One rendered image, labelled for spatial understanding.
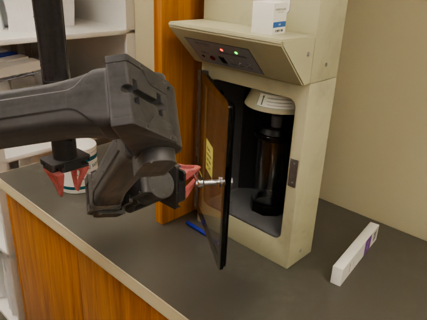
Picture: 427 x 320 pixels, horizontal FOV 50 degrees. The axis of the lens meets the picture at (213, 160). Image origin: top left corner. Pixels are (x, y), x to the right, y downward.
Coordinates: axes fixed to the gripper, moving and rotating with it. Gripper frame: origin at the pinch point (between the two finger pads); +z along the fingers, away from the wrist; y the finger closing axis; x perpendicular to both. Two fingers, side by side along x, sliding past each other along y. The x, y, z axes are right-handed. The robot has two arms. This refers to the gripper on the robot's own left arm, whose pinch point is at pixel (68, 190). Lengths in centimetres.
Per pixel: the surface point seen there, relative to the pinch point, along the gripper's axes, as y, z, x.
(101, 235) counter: 7.5, 16.0, -1.6
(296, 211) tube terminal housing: 34, 0, -45
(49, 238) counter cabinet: 5.1, 28.4, 25.4
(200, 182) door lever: 12.5, -10.2, -33.9
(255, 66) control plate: 28, -33, -35
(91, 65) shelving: 74, -5, 106
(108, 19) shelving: 74, -29, 89
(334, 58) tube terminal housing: 42, -35, -46
